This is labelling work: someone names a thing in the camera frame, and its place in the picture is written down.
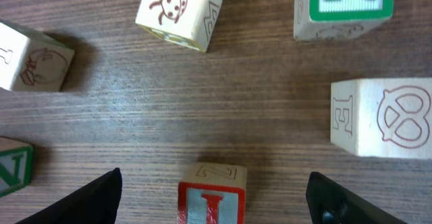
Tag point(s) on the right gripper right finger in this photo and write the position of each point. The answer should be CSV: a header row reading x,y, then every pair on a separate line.
x,y
331,203

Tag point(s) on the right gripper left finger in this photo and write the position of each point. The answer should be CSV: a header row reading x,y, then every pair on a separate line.
x,y
95,203

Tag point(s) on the pretzel block red side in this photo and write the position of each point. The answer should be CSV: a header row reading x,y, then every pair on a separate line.
x,y
382,117

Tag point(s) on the red I block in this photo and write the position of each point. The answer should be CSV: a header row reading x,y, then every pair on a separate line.
x,y
212,193

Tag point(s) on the red A letter block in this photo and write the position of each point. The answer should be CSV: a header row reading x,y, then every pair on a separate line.
x,y
32,61

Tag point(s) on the plain wooden block centre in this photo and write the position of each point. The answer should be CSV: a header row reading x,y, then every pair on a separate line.
x,y
16,165

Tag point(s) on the green N letter block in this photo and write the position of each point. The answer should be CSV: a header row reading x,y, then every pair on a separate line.
x,y
338,19

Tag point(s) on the yellow-sided ladybug block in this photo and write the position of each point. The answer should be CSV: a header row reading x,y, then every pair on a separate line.
x,y
189,23

